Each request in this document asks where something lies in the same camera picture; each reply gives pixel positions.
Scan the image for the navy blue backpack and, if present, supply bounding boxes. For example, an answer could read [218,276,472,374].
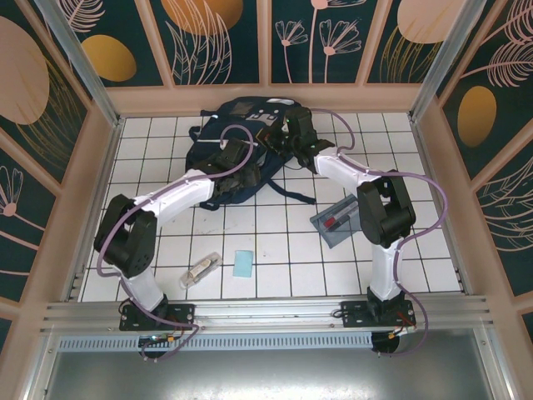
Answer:
[185,96,317,209]

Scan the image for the light blue note pad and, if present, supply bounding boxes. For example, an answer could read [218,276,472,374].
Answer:
[232,249,255,278]

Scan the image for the black capped marker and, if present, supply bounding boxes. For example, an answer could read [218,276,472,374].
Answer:
[332,203,359,226]

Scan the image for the grey pencil pouch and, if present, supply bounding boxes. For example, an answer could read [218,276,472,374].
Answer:
[310,195,363,250]

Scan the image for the clear plastic pen case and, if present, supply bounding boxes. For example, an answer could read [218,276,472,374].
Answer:
[179,252,223,289]

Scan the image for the grey metal sheet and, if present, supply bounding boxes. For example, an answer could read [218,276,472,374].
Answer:
[24,328,513,400]

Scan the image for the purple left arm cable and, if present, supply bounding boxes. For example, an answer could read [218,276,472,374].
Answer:
[95,124,255,363]

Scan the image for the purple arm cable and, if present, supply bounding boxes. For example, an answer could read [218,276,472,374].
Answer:
[95,124,255,363]
[310,107,443,359]

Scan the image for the aluminium mounting rail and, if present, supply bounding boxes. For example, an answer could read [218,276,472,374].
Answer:
[39,294,496,334]

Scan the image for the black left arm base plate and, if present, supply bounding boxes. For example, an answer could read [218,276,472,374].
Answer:
[119,302,197,333]

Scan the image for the aluminium frame post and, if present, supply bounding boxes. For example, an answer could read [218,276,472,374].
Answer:
[35,0,125,128]
[410,0,486,122]

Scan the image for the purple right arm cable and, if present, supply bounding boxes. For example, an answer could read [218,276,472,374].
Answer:
[310,107,443,359]

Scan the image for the grey slotted cable duct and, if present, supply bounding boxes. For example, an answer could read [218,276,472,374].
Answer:
[56,332,375,352]

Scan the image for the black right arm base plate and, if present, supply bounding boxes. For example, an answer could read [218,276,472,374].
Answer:
[340,300,417,330]

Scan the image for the aluminium side rail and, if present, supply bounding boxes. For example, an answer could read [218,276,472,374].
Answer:
[410,116,474,295]
[62,117,126,303]

